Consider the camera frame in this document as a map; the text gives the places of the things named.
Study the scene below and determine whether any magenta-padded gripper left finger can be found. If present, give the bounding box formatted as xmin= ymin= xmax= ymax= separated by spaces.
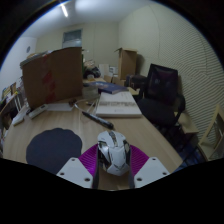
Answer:
xmin=56 ymin=144 xmax=101 ymax=190

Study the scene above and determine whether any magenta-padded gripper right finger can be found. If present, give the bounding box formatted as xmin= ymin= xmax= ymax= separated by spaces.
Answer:
xmin=127 ymin=144 xmax=171 ymax=190

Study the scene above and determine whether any white and black computer mouse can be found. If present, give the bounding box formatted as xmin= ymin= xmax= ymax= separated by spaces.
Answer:
xmin=96 ymin=130 xmax=131 ymax=177

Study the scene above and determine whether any dark grey mouse pad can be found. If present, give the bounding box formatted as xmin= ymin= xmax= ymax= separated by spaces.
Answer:
xmin=25 ymin=127 xmax=83 ymax=175

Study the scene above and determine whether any black marker pen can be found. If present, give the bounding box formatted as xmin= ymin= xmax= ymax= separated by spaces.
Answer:
xmin=81 ymin=110 xmax=115 ymax=131

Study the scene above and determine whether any white paper sheet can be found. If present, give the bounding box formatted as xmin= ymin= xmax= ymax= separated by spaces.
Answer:
xmin=46 ymin=101 xmax=75 ymax=113

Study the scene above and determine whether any light wooden chair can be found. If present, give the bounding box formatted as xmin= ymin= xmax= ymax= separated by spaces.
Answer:
xmin=196 ymin=104 xmax=224 ymax=163

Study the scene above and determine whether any white remote control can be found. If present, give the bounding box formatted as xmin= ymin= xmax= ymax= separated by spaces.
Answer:
xmin=27 ymin=103 xmax=49 ymax=120

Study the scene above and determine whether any white book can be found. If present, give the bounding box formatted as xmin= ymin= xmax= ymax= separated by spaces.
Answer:
xmin=95 ymin=91 xmax=143 ymax=119

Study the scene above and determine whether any black office chair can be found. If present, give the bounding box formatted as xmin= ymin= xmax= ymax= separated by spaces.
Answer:
xmin=137 ymin=63 xmax=187 ymax=135

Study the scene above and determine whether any flat white device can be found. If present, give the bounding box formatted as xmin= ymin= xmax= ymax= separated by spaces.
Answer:
xmin=11 ymin=106 xmax=31 ymax=127

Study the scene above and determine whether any blue book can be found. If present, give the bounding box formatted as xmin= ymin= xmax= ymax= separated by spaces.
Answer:
xmin=83 ymin=80 xmax=130 ymax=96

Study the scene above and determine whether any black bag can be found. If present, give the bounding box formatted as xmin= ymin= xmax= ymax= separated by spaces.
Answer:
xmin=124 ymin=73 xmax=148 ymax=91

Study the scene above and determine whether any cluttered shelf unit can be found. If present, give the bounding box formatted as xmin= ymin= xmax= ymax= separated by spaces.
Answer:
xmin=0 ymin=81 xmax=28 ymax=158

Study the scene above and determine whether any large brown cardboard box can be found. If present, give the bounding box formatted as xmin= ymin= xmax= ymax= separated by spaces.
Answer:
xmin=20 ymin=46 xmax=84 ymax=110

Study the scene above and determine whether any small open cardboard box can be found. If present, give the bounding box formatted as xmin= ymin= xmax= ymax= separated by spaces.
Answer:
xmin=114 ymin=47 xmax=139 ymax=81

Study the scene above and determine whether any ceiling tube light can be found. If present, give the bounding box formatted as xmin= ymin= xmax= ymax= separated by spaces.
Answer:
xmin=59 ymin=2 xmax=70 ymax=19

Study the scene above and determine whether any wall window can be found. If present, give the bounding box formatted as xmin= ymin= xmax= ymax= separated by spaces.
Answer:
xmin=61 ymin=28 xmax=84 ymax=50

